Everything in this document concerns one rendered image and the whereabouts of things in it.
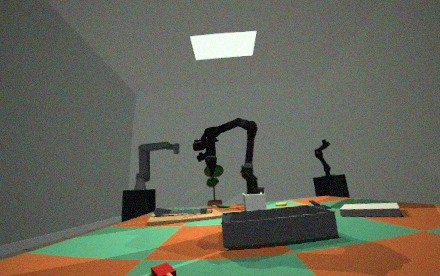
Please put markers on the light wooden board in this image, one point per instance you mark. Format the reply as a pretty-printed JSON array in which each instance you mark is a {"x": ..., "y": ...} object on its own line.
[{"x": 176, "y": 218}]

